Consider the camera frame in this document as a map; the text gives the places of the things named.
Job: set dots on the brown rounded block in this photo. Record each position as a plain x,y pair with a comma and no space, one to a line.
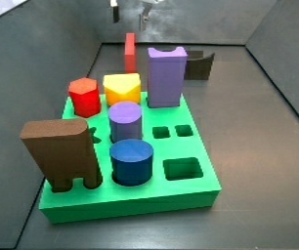
61,149

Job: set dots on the purple cylinder block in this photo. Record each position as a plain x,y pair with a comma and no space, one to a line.
125,121

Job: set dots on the black curved holder stand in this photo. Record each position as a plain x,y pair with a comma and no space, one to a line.
199,64

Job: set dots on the tall purple arch block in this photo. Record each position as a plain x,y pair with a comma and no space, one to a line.
165,78

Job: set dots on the red hexagon block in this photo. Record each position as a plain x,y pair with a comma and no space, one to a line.
85,98

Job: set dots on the red double-square block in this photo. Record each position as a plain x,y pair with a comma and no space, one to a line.
129,54

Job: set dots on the blue cylinder block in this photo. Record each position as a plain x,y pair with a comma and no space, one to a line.
131,156

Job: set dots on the green shape-sorter board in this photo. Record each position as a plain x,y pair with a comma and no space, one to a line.
163,177

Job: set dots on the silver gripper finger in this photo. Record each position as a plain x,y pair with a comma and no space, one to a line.
144,14
115,10

